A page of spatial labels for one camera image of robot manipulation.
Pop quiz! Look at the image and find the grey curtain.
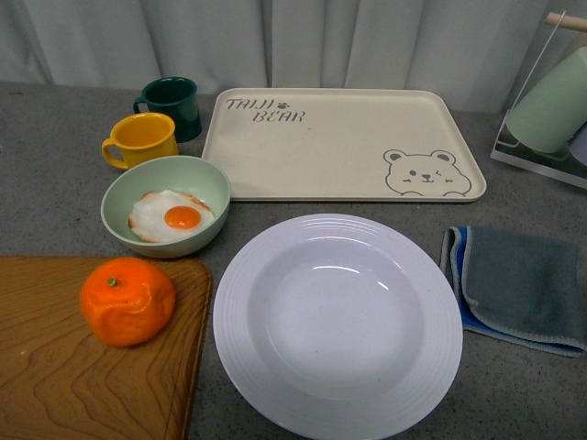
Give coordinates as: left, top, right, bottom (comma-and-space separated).
1, 1, 586, 113

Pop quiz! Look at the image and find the white cup drying rack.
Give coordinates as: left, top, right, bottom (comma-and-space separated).
490, 11, 587, 191

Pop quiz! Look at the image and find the white round plate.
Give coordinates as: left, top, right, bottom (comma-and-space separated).
213, 214, 463, 439

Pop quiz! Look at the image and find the purple cup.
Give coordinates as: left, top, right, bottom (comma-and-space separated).
569, 123, 587, 165

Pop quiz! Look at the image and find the dark green mug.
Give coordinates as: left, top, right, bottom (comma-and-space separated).
133, 77, 202, 143

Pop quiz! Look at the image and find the grey blue folded cloth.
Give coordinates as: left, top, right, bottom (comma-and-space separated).
439, 225, 586, 358

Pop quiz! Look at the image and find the light green cup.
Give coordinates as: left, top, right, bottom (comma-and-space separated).
505, 47, 586, 153

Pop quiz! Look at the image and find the fake fried egg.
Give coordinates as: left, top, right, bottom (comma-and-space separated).
127, 190, 215, 243

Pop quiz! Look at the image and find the yellow mug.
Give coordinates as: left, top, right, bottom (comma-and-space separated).
101, 112, 180, 171

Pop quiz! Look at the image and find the beige bear serving tray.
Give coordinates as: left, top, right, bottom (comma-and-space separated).
202, 88, 487, 203

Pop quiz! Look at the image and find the light green bowl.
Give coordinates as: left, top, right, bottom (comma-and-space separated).
101, 156, 231, 259

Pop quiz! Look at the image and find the orange mandarin fruit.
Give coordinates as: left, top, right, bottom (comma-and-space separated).
80, 257, 176, 347

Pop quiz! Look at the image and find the wooden cutting board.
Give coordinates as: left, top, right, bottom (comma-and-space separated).
1, 256, 213, 439

